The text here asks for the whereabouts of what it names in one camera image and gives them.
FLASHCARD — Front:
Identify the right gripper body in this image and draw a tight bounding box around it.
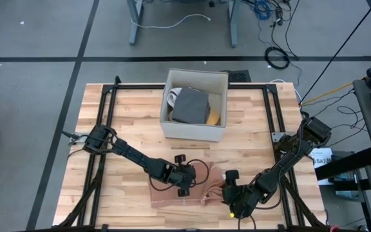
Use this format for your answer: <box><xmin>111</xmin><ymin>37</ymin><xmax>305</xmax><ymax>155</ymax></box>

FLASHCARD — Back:
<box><xmin>221</xmin><ymin>184</ymin><xmax>260</xmax><ymax>219</ymax></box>

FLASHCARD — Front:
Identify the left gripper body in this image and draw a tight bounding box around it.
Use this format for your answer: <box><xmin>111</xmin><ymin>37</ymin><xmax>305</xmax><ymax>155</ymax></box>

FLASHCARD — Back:
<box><xmin>169</xmin><ymin>164</ymin><xmax>197</xmax><ymax>198</ymax></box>

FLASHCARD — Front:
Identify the salmon pink towel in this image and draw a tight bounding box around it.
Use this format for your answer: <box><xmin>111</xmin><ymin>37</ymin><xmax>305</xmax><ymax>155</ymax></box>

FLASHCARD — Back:
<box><xmin>149</xmin><ymin>160</ymin><xmax>227</xmax><ymax>209</ymax></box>

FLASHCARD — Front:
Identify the beige fabric storage box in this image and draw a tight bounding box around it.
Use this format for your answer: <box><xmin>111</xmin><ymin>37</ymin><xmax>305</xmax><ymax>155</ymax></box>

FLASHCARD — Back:
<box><xmin>158</xmin><ymin>68</ymin><xmax>229</xmax><ymax>142</ymax></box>

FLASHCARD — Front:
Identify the mustard yellow towel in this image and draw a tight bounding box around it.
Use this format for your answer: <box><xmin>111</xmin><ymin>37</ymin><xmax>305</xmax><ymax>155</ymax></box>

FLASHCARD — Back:
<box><xmin>206</xmin><ymin>108</ymin><xmax>221</xmax><ymax>126</ymax></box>

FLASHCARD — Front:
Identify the dark grey waffle towel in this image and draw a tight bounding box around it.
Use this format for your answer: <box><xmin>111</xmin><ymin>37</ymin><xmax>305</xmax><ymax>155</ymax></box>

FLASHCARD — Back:
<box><xmin>171</xmin><ymin>87</ymin><xmax>211</xmax><ymax>125</ymax></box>

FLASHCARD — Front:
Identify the white plaid towel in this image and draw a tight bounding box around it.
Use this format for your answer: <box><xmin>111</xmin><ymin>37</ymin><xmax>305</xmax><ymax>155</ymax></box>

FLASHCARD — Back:
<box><xmin>166</xmin><ymin>86</ymin><xmax>184</xmax><ymax>121</ymax></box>

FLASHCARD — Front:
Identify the white printed paper label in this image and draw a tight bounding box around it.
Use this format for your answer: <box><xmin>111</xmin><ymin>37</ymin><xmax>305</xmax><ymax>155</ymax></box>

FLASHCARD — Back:
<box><xmin>310</xmin><ymin>147</ymin><xmax>334</xmax><ymax>186</ymax></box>

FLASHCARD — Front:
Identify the black cart beam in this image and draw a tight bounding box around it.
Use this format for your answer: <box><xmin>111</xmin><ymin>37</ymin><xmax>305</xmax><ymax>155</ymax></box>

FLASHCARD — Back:
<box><xmin>314</xmin><ymin>146</ymin><xmax>371</xmax><ymax>181</ymax></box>

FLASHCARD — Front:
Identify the black perforated floor mat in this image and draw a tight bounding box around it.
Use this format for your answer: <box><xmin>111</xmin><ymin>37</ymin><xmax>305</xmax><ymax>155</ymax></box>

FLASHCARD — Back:
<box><xmin>225</xmin><ymin>70</ymin><xmax>252</xmax><ymax>83</ymax></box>

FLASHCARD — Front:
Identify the grey desk leg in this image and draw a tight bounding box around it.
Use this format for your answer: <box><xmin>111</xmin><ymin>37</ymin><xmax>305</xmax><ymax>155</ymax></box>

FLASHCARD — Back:
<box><xmin>126</xmin><ymin>0</ymin><xmax>145</xmax><ymax>46</ymax></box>
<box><xmin>227</xmin><ymin>0</ymin><xmax>240</xmax><ymax>49</ymax></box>

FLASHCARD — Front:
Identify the long straight black pole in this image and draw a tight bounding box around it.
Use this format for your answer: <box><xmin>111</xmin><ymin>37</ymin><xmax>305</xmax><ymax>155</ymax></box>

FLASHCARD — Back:
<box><xmin>298</xmin><ymin>0</ymin><xmax>371</xmax><ymax>106</ymax></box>

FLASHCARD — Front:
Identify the black power adapter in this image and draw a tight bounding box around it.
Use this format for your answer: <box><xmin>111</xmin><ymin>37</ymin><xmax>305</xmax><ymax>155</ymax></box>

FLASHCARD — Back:
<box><xmin>274</xmin><ymin>5</ymin><xmax>285</xmax><ymax>27</ymax></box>

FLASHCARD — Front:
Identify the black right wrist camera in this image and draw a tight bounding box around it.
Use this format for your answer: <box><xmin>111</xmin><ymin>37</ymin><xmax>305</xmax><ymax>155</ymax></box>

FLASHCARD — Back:
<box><xmin>225</xmin><ymin>169</ymin><xmax>240</xmax><ymax>186</ymax></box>

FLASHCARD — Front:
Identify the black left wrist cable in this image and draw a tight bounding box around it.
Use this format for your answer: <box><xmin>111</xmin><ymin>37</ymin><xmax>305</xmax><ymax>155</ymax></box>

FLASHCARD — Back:
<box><xmin>148</xmin><ymin>159</ymin><xmax>210</xmax><ymax>193</ymax></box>

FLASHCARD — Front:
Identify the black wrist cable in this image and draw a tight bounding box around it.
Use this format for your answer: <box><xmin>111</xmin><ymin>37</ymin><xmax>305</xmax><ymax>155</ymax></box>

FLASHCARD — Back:
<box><xmin>236</xmin><ymin>189</ymin><xmax>283</xmax><ymax>230</ymax></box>
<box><xmin>148</xmin><ymin>159</ymin><xmax>210</xmax><ymax>193</ymax></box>

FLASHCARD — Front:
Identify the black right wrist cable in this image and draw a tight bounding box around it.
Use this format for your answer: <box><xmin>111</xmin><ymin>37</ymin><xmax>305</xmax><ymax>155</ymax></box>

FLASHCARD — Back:
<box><xmin>236</xmin><ymin>189</ymin><xmax>283</xmax><ymax>230</ymax></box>

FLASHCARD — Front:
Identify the black metal table frame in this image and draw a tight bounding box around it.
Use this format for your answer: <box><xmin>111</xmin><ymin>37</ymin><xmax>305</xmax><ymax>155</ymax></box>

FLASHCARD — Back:
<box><xmin>55</xmin><ymin>75</ymin><xmax>328</xmax><ymax>232</ymax></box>

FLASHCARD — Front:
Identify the yellow cable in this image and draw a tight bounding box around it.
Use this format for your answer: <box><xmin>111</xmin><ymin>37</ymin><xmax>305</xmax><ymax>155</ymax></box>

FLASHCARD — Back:
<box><xmin>300</xmin><ymin>66</ymin><xmax>371</xmax><ymax>107</ymax></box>

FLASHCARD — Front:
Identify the coiled black cable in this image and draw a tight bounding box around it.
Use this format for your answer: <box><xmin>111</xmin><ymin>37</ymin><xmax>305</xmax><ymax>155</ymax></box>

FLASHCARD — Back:
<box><xmin>263</xmin><ymin>46</ymin><xmax>291</xmax><ymax>70</ymax></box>

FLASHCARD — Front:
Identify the white floor cable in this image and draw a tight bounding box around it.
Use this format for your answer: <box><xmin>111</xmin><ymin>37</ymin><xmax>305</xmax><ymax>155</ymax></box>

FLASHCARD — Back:
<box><xmin>130</xmin><ymin>13</ymin><xmax>212</xmax><ymax>30</ymax></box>

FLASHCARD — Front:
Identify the blue cable bundle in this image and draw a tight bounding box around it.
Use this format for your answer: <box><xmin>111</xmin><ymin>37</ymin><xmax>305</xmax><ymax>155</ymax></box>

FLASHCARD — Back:
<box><xmin>252</xmin><ymin>0</ymin><xmax>272</xmax><ymax>21</ymax></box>

